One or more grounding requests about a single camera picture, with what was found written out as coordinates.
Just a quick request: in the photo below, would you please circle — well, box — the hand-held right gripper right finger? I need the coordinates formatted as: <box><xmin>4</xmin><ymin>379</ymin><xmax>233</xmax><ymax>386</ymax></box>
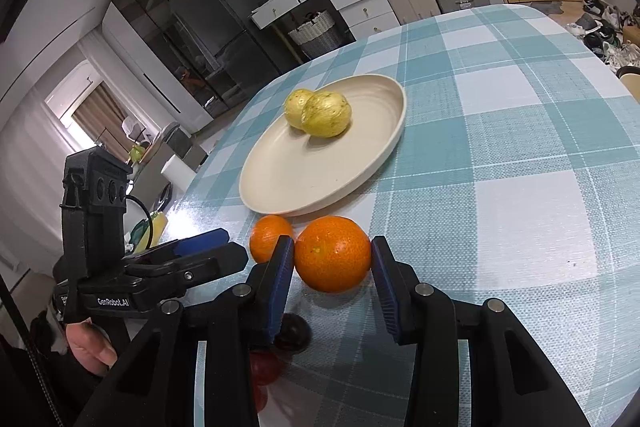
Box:
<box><xmin>371</xmin><ymin>235</ymin><xmax>593</xmax><ymax>427</ymax></box>

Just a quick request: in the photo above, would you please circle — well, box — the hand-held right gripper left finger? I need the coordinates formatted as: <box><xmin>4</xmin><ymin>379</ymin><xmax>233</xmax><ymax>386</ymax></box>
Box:
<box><xmin>74</xmin><ymin>235</ymin><xmax>296</xmax><ymax>427</ymax></box>

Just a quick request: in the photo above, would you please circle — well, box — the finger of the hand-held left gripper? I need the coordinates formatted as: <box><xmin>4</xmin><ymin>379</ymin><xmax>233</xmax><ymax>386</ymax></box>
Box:
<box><xmin>125</xmin><ymin>242</ymin><xmax>249</xmax><ymax>303</ymax></box>
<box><xmin>135</xmin><ymin>228</ymin><xmax>231</xmax><ymax>265</ymax></box>

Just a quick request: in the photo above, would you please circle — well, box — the dark plum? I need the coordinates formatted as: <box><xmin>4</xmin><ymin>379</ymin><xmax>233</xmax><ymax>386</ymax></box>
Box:
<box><xmin>274</xmin><ymin>313</ymin><xmax>312</xmax><ymax>354</ymax></box>

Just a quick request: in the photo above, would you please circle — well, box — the small orange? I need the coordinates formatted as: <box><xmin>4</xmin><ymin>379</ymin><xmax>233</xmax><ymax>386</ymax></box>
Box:
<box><xmin>249</xmin><ymin>215</ymin><xmax>296</xmax><ymax>264</ymax></box>

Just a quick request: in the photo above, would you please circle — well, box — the large orange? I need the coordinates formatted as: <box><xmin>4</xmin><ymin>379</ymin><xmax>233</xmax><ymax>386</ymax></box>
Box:
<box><xmin>294</xmin><ymin>216</ymin><xmax>373</xmax><ymax>294</ymax></box>

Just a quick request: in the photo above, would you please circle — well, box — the cream round plate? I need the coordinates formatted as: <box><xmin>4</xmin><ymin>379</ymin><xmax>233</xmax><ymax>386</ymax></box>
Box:
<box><xmin>239</xmin><ymin>75</ymin><xmax>407</xmax><ymax>216</ymax></box>

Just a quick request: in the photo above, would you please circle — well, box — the yellow round fruit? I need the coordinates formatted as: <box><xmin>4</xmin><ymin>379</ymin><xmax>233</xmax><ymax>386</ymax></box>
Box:
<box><xmin>284</xmin><ymin>89</ymin><xmax>318</xmax><ymax>130</ymax></box>
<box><xmin>302</xmin><ymin>91</ymin><xmax>353</xmax><ymax>138</ymax></box>

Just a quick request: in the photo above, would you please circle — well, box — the person's left hand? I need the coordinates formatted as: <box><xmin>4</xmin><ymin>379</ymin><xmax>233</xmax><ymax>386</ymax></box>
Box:
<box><xmin>65</xmin><ymin>319</ymin><xmax>118</xmax><ymax>378</ymax></box>

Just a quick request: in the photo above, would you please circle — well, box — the yellow bottle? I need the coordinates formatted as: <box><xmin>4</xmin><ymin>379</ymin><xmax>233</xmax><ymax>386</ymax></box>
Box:
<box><xmin>145</xmin><ymin>211</ymin><xmax>169</xmax><ymax>244</ymax></box>

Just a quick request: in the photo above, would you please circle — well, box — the brown curtain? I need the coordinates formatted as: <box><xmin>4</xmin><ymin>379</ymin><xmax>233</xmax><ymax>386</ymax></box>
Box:
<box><xmin>75</xmin><ymin>84</ymin><xmax>130</xmax><ymax>160</ymax></box>

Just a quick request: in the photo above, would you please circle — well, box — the teal checked tablecloth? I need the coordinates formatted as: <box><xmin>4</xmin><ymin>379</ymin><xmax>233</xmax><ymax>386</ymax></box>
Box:
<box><xmin>165</xmin><ymin>3</ymin><xmax>638</xmax><ymax>427</ymax></box>

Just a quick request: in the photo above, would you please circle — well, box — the dark glass cabinet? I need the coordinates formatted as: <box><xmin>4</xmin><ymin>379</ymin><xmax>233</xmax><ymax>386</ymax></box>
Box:
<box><xmin>111</xmin><ymin>0</ymin><xmax>226</xmax><ymax>118</ymax></box>

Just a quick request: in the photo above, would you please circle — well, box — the dark grey fridge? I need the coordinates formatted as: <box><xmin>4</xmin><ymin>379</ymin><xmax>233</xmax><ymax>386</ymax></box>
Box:
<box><xmin>169</xmin><ymin>0</ymin><xmax>282</xmax><ymax>105</ymax></box>

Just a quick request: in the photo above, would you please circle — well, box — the wicker basket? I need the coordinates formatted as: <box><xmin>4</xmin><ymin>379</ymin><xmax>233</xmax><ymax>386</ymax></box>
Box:
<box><xmin>288</xmin><ymin>10</ymin><xmax>346</xmax><ymax>58</ymax></box>

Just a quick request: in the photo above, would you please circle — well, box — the pile of shoes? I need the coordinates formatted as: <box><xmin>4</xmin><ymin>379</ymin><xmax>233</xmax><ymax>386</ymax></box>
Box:
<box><xmin>565</xmin><ymin>0</ymin><xmax>640</xmax><ymax>70</ymax></box>

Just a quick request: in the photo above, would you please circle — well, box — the black cable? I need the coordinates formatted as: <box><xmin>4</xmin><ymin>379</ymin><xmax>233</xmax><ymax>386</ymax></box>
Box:
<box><xmin>0</xmin><ymin>274</ymin><xmax>67</xmax><ymax>427</ymax></box>
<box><xmin>125</xmin><ymin>195</ymin><xmax>154</xmax><ymax>249</ymax></box>

